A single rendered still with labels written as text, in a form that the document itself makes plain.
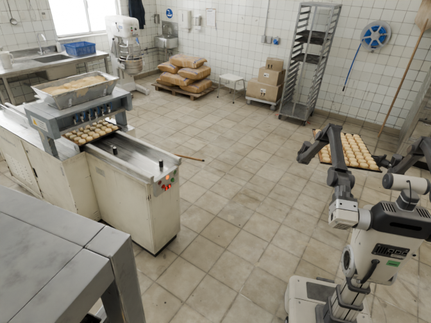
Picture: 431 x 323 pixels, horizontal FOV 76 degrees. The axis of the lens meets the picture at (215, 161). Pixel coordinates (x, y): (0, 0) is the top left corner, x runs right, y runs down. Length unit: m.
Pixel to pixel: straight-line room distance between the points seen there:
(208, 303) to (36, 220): 2.06
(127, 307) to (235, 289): 2.07
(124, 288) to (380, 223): 1.16
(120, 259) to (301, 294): 1.94
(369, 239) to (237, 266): 1.36
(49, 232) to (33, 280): 0.05
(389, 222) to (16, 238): 1.25
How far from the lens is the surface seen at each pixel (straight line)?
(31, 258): 0.29
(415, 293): 2.94
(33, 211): 0.34
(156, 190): 1.99
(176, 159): 2.07
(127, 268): 0.30
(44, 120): 2.25
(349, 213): 1.29
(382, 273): 1.58
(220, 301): 2.33
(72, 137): 2.47
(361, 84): 5.36
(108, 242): 0.28
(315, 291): 2.22
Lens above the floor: 2.03
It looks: 34 degrees down
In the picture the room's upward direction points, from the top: 4 degrees clockwise
